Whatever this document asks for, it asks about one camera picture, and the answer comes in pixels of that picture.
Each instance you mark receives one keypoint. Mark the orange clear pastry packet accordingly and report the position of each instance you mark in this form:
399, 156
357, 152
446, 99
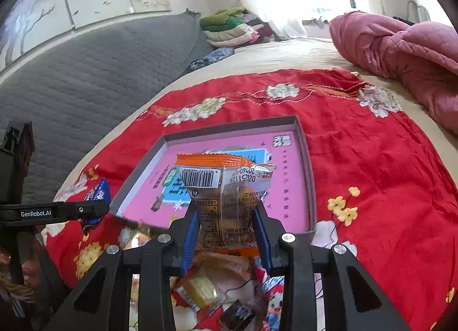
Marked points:
225, 188

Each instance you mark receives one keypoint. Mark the beige bread packet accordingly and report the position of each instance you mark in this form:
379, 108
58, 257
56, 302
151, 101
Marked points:
232, 275

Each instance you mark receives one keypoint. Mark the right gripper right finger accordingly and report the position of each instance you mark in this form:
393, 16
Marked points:
289, 256

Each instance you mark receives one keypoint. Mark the shallow pink cardboard box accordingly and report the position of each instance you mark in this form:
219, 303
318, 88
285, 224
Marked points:
154, 192

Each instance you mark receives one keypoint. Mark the red cow candy packet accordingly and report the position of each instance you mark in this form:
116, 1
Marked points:
272, 289

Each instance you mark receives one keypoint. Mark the dark blue patterned cloth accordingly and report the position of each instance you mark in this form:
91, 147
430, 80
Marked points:
213, 57

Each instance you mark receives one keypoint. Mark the dark brown cake packet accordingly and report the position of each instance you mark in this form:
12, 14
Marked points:
236, 317

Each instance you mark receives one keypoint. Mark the blue oreo cookie packet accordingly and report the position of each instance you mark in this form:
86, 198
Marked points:
101, 195

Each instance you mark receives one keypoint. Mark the stack of folded clothes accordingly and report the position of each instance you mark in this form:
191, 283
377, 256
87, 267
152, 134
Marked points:
236, 27

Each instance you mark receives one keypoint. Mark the white chair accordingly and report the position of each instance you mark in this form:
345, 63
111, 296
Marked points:
417, 13

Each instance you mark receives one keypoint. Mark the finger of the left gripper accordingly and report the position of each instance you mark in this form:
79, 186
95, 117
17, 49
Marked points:
43, 214

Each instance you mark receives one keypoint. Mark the yellow cheese snack packet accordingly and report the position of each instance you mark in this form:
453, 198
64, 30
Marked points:
200, 293

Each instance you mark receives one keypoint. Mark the grey quilted headboard cover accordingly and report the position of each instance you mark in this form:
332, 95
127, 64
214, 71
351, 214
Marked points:
75, 93

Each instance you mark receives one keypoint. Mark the red floral blanket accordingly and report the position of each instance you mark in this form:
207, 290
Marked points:
381, 187

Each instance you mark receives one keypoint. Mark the pink quilted duvet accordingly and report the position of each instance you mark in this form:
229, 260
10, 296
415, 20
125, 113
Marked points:
422, 56

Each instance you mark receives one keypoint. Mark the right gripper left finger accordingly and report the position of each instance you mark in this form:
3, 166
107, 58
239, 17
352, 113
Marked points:
168, 255

